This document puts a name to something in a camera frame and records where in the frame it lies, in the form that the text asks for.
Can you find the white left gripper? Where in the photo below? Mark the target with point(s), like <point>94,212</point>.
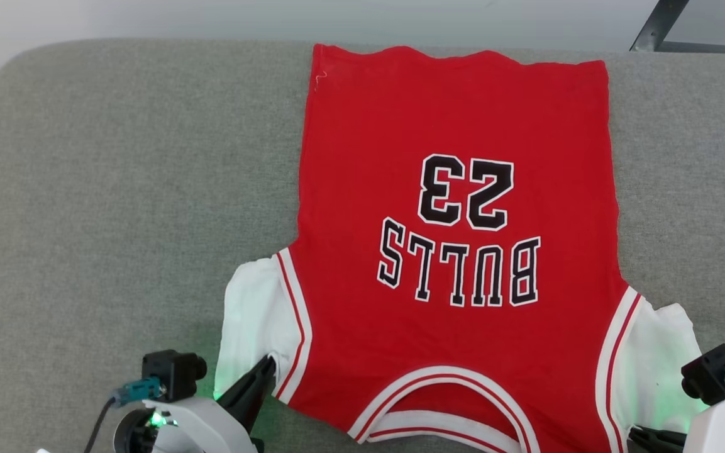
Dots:
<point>202,428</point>

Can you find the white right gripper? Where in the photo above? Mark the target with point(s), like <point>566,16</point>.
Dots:
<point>717,428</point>

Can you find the red Bulls 23 jersey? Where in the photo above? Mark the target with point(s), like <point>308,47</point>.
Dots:
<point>450,113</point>

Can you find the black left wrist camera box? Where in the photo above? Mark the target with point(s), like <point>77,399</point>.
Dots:
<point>177,374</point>

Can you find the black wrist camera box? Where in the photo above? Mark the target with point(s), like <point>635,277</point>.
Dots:
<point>177,374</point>
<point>708,374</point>

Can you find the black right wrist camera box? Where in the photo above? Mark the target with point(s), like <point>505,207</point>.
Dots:
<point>708,374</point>

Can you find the teal left camera connector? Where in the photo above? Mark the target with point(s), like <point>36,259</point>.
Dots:
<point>139,390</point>

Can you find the dark metal frame bar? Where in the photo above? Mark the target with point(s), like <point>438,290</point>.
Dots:
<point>661,25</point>

